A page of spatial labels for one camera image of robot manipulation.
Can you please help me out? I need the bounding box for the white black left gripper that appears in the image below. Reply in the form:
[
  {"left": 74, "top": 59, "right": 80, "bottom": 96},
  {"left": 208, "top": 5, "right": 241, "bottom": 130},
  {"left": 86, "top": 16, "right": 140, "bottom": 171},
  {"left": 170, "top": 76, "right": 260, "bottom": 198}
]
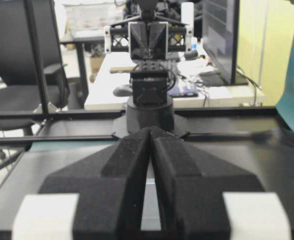
[{"left": 103, "top": 20, "right": 193, "bottom": 60}]

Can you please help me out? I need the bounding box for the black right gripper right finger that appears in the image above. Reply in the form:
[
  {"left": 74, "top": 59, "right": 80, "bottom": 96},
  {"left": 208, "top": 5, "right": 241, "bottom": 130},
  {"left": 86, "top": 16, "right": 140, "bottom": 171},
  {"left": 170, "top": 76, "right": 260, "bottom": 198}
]
[{"left": 150, "top": 126, "right": 291, "bottom": 240}]

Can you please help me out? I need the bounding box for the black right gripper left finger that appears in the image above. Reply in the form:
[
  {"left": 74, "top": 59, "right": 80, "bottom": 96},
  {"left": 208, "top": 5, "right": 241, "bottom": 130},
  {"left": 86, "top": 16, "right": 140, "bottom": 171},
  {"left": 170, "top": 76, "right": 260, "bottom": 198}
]
[{"left": 12, "top": 128, "right": 150, "bottom": 240}]

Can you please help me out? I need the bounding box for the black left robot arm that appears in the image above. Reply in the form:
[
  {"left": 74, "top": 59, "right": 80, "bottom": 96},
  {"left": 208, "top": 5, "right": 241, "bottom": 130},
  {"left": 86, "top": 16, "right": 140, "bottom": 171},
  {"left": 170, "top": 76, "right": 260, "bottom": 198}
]
[{"left": 11, "top": 0, "right": 192, "bottom": 240}]

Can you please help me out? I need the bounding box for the brown cardboard box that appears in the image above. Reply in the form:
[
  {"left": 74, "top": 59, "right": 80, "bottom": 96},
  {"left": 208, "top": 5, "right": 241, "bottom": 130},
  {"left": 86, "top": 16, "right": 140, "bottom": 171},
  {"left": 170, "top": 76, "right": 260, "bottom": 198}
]
[{"left": 90, "top": 55, "right": 105, "bottom": 74}]

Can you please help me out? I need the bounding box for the grey computer mouse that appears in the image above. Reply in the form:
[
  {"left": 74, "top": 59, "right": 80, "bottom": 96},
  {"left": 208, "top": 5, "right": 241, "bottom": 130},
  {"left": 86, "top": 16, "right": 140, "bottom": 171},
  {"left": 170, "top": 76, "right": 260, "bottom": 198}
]
[{"left": 113, "top": 84, "right": 133, "bottom": 97}]

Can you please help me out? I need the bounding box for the white office desk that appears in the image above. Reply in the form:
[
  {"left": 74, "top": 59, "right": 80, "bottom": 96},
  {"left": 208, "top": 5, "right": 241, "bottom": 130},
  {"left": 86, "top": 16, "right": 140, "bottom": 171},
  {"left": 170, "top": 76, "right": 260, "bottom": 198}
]
[{"left": 84, "top": 52, "right": 266, "bottom": 112}]

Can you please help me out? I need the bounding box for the blue white box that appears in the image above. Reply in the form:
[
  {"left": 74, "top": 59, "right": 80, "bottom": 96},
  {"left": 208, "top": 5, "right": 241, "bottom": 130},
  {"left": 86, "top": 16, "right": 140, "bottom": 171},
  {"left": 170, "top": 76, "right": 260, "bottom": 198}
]
[{"left": 168, "top": 81, "right": 198, "bottom": 98}]

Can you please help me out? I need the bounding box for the black desk with legs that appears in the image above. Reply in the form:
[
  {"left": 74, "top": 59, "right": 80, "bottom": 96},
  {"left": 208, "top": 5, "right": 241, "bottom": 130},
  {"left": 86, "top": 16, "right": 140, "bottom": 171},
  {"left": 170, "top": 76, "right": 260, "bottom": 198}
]
[{"left": 59, "top": 34, "right": 106, "bottom": 110}]

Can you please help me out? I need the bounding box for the black computer monitor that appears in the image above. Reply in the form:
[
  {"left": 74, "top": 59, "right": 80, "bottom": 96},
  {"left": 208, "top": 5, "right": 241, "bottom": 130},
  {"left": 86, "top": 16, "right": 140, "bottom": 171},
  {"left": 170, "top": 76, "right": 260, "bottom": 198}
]
[{"left": 202, "top": 0, "right": 248, "bottom": 86}]

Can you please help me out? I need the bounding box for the black office chair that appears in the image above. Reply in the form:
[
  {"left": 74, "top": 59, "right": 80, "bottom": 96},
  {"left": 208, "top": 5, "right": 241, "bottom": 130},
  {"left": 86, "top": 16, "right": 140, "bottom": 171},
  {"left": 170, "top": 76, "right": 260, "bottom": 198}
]
[{"left": 0, "top": 0, "right": 70, "bottom": 137}]

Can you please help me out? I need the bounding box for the black metal frame post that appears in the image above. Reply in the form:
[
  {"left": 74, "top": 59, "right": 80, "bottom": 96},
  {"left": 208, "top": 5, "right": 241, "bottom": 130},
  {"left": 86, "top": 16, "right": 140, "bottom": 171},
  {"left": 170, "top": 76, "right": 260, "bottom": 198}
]
[{"left": 24, "top": 0, "right": 49, "bottom": 116}]

